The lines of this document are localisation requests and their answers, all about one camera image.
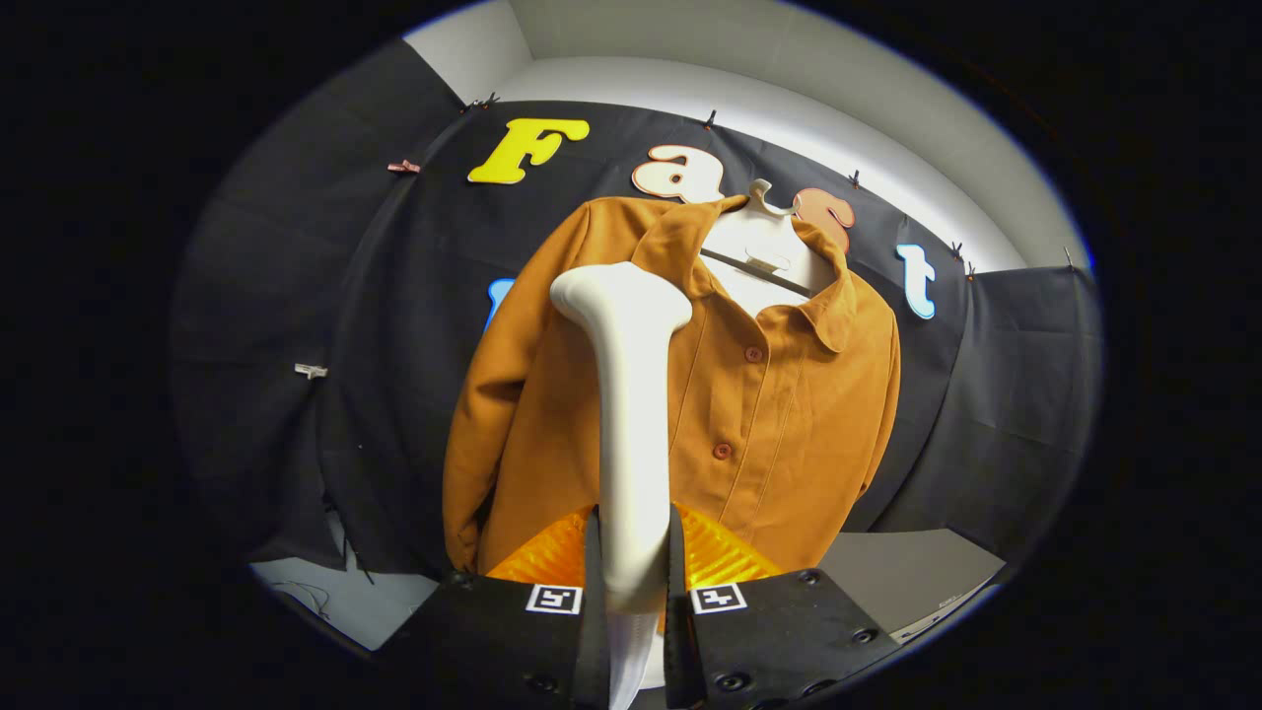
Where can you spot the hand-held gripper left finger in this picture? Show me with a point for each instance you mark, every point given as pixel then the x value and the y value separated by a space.
pixel 493 641

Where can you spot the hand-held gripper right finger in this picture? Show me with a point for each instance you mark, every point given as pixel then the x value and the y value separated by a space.
pixel 779 641

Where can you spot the brown button-up shirt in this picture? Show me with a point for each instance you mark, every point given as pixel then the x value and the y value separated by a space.
pixel 779 424

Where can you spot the white garment steamer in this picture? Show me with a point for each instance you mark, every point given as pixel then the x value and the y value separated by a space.
pixel 631 394

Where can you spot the grey cabinet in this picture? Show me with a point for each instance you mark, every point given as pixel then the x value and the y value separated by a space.
pixel 907 582

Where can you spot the black backdrop cloth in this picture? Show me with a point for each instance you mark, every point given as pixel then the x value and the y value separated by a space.
pixel 394 394

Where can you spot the white clip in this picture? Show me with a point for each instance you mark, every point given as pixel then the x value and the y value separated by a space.
pixel 311 371

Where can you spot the white mannequin torso stand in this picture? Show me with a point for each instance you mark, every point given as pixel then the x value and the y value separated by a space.
pixel 754 242

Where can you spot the red clip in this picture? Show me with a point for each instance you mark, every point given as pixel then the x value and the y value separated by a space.
pixel 403 167

